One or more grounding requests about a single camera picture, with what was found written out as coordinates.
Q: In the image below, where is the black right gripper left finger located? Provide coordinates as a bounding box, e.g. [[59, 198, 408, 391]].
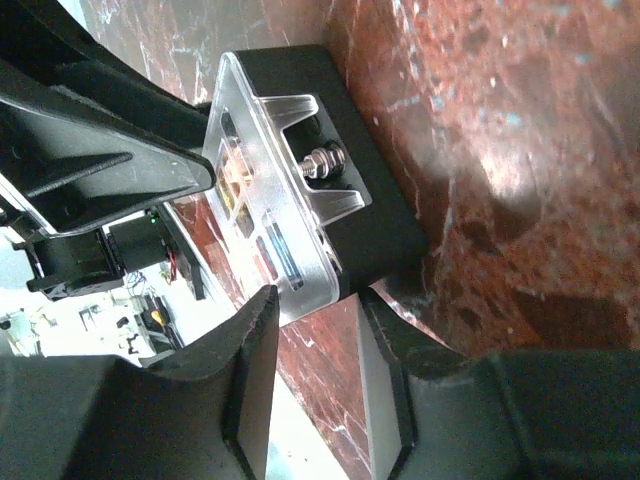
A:
[[1, 285, 279, 479]]

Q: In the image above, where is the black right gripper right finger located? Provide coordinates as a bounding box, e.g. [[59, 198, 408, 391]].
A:
[[358, 289, 639, 479]]

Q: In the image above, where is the clear plastic fuse box lid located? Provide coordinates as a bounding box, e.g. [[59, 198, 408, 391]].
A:
[[203, 52, 372, 325]]

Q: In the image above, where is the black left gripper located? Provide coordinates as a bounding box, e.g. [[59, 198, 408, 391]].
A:
[[1, 97, 215, 300]]

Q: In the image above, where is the black fuse box base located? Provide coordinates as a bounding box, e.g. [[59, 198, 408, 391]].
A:
[[203, 45, 426, 310]]

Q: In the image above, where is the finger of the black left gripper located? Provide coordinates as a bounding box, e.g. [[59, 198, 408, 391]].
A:
[[1, 1, 208, 150]]

